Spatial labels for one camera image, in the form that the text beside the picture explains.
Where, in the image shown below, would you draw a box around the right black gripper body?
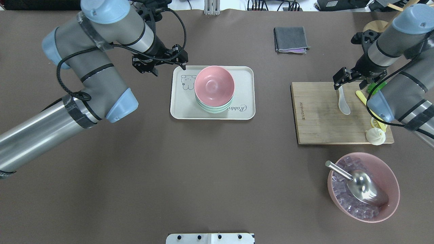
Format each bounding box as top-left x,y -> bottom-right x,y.
352,54 -> 388,85

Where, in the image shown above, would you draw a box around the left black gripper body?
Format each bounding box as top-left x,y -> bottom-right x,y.
139,39 -> 169,65

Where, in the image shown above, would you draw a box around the white ceramic spoon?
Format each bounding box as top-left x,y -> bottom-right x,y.
337,85 -> 351,115

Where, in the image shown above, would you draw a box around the small pink bowl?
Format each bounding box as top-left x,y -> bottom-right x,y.
194,65 -> 235,107

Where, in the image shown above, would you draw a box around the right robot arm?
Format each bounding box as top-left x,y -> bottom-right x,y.
332,3 -> 434,146

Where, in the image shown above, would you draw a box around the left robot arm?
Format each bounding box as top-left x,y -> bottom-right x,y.
0,0 -> 189,179

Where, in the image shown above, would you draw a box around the lower green bowls stack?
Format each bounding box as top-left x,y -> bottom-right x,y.
195,96 -> 234,113

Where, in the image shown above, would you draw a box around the large pink bowl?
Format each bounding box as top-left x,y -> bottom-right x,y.
327,152 -> 400,223

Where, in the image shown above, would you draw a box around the lower lemon slice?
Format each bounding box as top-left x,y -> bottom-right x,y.
370,117 -> 388,132

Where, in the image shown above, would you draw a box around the yellow plastic knife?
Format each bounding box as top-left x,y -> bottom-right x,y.
355,90 -> 387,132

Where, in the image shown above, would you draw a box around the wooden mug stand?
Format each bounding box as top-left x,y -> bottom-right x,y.
363,0 -> 419,33

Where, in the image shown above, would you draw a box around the cream rabbit tray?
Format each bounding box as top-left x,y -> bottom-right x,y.
170,65 -> 256,120

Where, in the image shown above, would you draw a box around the bamboo cutting board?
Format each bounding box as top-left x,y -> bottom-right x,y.
290,82 -> 394,145

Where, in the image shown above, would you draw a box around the white steamed bun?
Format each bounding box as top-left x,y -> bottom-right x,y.
365,127 -> 386,145

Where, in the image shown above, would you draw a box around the gray folded cloth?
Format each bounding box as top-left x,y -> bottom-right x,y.
273,26 -> 310,54

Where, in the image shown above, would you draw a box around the metal ice scoop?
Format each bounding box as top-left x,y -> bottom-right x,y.
324,160 -> 389,207

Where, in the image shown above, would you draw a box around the clear ice cubes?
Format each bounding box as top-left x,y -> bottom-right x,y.
332,156 -> 381,220

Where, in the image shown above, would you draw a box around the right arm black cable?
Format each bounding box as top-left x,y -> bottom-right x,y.
366,30 -> 434,128

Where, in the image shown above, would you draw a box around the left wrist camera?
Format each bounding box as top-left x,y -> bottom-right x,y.
136,1 -> 164,32

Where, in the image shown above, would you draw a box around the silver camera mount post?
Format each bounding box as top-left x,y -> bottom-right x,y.
204,0 -> 221,16

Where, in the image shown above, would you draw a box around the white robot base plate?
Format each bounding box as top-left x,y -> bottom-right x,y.
166,233 -> 255,244

